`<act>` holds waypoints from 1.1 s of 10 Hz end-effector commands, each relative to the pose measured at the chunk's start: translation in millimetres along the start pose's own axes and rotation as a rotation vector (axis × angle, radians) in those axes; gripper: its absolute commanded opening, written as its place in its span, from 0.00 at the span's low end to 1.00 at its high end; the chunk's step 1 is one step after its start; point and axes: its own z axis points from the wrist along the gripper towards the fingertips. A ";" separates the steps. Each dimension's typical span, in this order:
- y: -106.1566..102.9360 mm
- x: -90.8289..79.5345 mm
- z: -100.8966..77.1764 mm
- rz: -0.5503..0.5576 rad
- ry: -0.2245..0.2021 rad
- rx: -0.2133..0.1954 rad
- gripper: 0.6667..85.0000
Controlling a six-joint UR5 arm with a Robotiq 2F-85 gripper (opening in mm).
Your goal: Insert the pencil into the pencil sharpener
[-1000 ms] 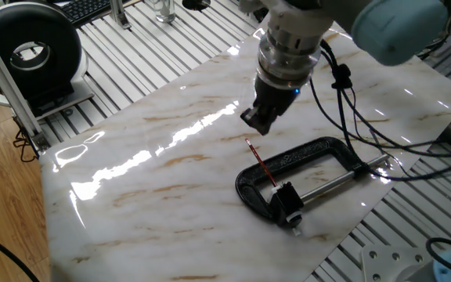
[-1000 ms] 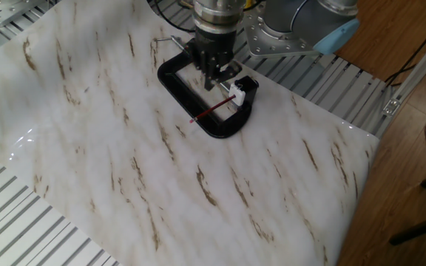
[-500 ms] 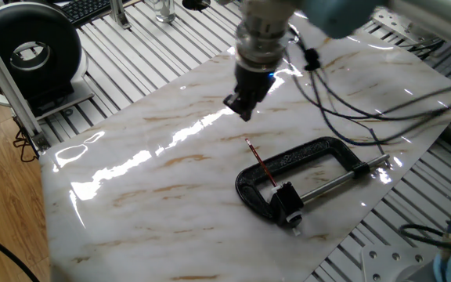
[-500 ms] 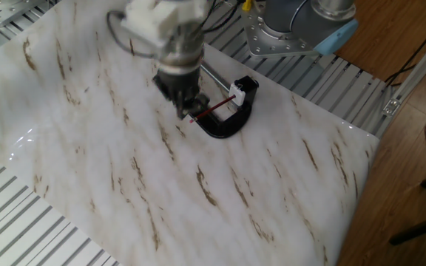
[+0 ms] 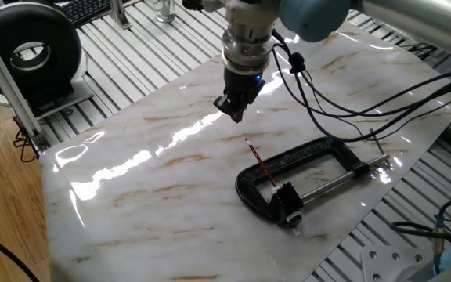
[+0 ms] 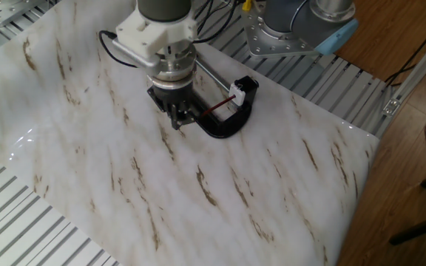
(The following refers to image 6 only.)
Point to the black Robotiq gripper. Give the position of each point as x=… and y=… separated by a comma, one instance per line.
x=172, y=97

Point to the red pencil with eraser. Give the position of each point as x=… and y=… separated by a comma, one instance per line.
x=218, y=106

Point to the black and white pencil sharpener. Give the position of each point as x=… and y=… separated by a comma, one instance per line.
x=239, y=97

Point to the black metal C-clamp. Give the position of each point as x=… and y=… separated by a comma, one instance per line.
x=222, y=130

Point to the yellow plastic object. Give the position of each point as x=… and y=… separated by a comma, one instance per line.
x=247, y=5

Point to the silver spare mounting plate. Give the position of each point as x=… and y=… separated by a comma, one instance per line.
x=6, y=13

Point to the black stand leg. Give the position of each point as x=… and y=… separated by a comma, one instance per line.
x=420, y=228

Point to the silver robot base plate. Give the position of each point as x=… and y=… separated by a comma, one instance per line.
x=272, y=46

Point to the aluminium frame post with bracket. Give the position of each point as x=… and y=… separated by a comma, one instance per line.
x=416, y=81

